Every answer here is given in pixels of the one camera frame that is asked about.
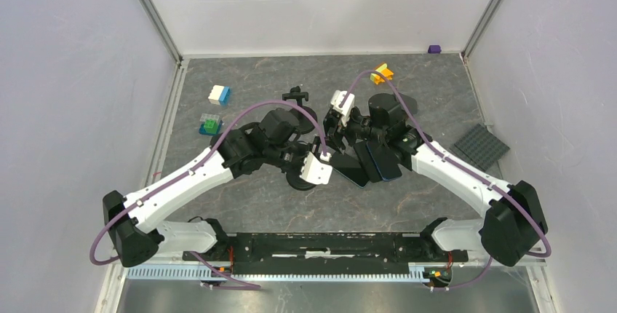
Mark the black rear phone stand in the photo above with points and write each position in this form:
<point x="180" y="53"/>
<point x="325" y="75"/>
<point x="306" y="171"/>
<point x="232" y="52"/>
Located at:
<point x="300" y="97"/>

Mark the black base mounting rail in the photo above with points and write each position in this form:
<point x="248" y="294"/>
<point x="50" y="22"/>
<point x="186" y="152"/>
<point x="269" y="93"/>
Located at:
<point x="328" y="253"/>

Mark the black flat phone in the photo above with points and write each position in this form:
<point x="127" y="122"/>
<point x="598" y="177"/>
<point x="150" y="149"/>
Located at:
<point x="350" y="168"/>

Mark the white blue toy block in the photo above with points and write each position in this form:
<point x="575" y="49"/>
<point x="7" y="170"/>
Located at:
<point x="219" y="95"/>

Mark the dark grey phone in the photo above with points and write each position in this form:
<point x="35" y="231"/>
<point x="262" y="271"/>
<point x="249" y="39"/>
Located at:
<point x="367" y="162"/>

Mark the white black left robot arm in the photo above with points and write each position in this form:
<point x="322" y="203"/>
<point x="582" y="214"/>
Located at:
<point x="137" y="222"/>

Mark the purple small block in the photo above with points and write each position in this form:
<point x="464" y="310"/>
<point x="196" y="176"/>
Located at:
<point x="434" y="49"/>

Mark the black phone stand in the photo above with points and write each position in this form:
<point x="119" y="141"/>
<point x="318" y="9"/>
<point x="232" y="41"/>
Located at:
<point x="294" y="179"/>
<point x="300" y="97"/>

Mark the dark blue edged phone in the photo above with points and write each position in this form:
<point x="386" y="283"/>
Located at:
<point x="385" y="160"/>

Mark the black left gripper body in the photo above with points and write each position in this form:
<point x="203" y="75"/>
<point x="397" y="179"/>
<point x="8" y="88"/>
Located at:
<point x="291" y="157"/>

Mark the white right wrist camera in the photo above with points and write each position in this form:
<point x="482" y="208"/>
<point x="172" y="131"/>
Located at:
<point x="342" y="103"/>

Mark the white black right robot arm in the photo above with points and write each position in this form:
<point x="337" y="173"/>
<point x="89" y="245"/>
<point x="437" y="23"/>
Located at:
<point x="511" y="221"/>

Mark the black front phone stand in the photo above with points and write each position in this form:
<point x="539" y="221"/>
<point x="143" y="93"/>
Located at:
<point x="294" y="179"/>

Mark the green blue toy bricks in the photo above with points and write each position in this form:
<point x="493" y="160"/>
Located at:
<point x="210" y="124"/>

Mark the grey studded baseplate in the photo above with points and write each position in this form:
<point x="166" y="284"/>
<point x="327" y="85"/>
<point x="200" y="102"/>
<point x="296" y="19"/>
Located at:
<point x="480" y="148"/>

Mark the yellow orange toy block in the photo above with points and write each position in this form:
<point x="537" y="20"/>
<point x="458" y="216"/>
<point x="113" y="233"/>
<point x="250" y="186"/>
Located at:
<point x="381" y="74"/>

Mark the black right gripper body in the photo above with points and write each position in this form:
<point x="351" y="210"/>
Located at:
<point x="356" y="126"/>

